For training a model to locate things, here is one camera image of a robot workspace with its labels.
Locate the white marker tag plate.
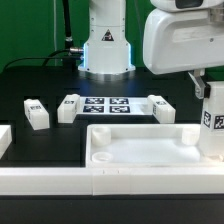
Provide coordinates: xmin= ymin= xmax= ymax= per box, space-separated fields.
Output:
xmin=78 ymin=97 xmax=152 ymax=115

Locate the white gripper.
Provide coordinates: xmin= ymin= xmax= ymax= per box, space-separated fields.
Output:
xmin=143 ymin=9 xmax=224 ymax=99

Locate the white front barrier rail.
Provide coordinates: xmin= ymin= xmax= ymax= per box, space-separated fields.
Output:
xmin=0 ymin=167 xmax=224 ymax=195

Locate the white desk top panel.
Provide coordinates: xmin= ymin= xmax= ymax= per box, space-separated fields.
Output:
xmin=85 ymin=124 xmax=224 ymax=168

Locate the black cable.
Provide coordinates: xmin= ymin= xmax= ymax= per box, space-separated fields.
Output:
xmin=2 ymin=46 xmax=84 ymax=72

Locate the white left barrier block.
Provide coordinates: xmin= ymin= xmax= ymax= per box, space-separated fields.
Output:
xmin=0 ymin=125 xmax=12 ymax=159

